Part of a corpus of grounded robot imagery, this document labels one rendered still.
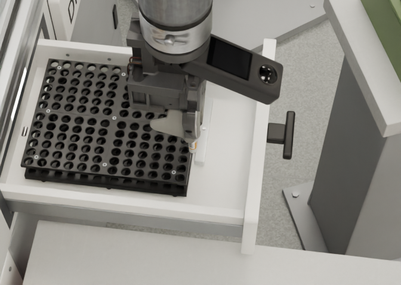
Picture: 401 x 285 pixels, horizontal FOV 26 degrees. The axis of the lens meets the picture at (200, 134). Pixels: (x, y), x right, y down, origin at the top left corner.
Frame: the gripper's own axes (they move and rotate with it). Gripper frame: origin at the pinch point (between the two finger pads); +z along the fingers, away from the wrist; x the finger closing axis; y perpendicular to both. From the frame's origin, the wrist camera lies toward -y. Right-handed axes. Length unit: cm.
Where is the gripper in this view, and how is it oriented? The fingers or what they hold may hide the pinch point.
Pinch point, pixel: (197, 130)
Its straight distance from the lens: 108.0
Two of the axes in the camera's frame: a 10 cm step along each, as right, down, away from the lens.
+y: -9.9, -1.3, 0.8
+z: 0.0, 5.1, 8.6
